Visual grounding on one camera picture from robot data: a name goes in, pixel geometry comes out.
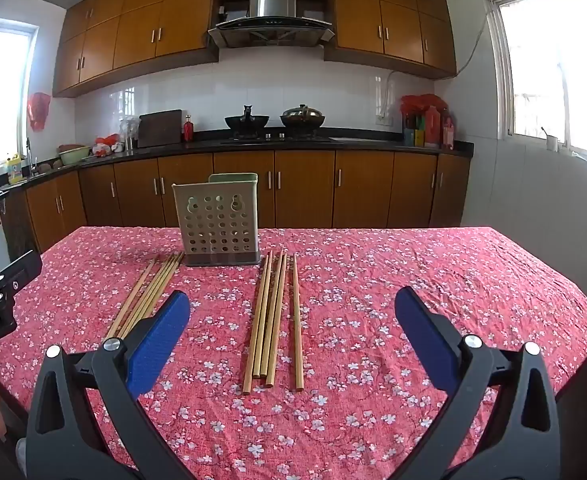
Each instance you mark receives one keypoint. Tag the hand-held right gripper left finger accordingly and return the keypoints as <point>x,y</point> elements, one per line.
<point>158,340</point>

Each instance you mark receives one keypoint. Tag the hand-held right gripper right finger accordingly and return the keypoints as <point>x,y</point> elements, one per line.
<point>426,340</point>

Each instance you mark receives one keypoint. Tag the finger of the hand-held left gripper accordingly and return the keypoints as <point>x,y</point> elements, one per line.
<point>20,271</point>

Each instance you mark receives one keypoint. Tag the bamboo chopstick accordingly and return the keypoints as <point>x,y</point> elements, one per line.
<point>271,320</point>
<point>297,320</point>
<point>167,280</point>
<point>152,290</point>
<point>143,295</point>
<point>277,320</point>
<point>133,296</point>
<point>258,320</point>
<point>159,285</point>
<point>265,320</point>

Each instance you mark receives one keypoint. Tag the perforated green utensil holder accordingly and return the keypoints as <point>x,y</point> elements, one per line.
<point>218,225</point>

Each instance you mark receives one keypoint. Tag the red floral tablecloth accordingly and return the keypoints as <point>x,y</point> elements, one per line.
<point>353,310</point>

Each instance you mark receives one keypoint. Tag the yellow detergent bottle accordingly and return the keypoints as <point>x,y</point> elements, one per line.
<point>15,170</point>

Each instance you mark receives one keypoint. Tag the metal sink faucet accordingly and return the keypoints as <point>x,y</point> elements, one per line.
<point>29,152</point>

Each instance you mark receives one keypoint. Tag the green plastic basin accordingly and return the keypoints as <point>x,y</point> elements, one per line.
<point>73,156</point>

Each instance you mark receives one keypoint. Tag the red and white plastic bag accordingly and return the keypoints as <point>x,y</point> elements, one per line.
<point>107,146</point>

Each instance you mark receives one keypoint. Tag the hanging red plastic bag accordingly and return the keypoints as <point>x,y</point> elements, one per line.
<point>38,110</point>

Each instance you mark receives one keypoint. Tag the steel cups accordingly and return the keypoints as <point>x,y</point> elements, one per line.
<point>130,135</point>

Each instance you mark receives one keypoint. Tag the wooden lower kitchen cabinets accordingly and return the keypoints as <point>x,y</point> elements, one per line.
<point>303,185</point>

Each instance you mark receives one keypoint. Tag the wooden kitchen cabinets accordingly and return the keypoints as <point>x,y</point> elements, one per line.
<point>303,185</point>
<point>138,35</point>

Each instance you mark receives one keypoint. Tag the dark wooden cutting board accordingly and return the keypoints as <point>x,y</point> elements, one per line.
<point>159,129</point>

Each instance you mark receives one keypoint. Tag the black kitchen countertop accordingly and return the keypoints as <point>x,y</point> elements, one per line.
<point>373,144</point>

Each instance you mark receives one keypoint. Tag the green and yellow seasoning boxes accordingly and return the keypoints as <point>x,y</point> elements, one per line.
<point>414,135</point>

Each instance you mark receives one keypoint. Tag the clear bottle with red liquid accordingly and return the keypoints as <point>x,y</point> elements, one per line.
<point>447,132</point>

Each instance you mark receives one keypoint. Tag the small red bottle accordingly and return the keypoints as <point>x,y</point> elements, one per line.
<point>189,131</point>

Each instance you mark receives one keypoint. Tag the tall red container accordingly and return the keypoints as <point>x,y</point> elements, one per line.
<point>432,127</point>

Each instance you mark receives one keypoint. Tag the gas stove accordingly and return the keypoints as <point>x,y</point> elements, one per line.
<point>273,136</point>

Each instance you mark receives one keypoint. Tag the white cup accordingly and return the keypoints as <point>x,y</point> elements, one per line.
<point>552,143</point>

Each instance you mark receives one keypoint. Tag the black wok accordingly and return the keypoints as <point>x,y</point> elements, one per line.
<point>247,122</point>

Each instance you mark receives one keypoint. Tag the red bag on condiments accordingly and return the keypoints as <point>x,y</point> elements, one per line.
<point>418,104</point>

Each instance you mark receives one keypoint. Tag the wok with lid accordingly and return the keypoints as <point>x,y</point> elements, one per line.
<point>302,119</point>

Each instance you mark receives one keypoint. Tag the wooden upper kitchen cabinets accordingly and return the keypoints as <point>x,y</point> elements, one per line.
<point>138,35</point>

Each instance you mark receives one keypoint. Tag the large sliding window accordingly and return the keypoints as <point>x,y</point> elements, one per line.
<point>563,75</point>

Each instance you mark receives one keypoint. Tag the steel range hood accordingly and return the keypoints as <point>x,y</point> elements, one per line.
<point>272,27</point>

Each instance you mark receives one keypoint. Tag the white wall socket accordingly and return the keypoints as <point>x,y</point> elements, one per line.
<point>384,120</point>

